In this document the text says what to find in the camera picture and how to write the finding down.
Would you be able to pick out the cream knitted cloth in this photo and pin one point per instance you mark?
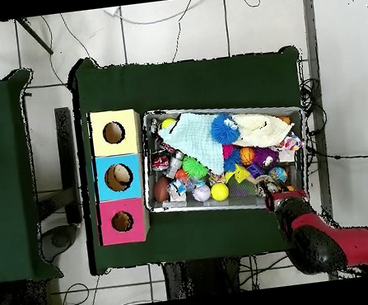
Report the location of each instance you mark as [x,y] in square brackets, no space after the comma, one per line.
[261,130]

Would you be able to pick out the blue spiky ball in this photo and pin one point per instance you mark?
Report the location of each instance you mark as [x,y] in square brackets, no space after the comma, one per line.
[224,129]

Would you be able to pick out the mint green cloth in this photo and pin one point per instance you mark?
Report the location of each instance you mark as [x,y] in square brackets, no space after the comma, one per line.
[192,138]

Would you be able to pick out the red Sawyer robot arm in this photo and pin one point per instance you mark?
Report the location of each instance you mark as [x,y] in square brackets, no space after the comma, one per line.
[342,249]

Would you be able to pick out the clear mesh bin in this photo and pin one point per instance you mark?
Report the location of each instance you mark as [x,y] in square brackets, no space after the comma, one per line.
[152,209]

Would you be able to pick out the wooden box with three holes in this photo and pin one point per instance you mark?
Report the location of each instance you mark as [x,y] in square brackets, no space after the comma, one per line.
[134,175]

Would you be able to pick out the purple spiky ball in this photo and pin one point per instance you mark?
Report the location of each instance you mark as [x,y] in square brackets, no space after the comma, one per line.
[265,157]

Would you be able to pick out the colourful patterned cloth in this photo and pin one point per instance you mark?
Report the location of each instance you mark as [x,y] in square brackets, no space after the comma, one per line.
[290,143]

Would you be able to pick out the orange toy basketball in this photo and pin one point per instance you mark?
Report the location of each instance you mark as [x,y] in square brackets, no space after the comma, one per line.
[248,156]

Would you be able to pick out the yellow ball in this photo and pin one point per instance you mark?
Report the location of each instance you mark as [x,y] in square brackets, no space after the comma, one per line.
[167,123]
[220,192]

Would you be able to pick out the white baseball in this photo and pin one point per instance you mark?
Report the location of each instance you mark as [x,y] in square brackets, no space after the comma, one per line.
[202,193]

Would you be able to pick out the green spiky ball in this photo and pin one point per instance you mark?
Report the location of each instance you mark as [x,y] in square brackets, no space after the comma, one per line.
[194,168]

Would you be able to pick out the brown toy football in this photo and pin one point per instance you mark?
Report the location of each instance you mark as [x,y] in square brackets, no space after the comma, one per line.
[161,190]

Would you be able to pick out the red soda can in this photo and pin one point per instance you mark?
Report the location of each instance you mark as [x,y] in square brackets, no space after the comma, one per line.
[160,162]

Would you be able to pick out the dark green table cloth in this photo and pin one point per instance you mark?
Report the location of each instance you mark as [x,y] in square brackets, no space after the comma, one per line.
[6,164]
[195,81]

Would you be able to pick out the black tripod leg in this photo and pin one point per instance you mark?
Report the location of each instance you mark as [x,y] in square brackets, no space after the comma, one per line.
[34,36]

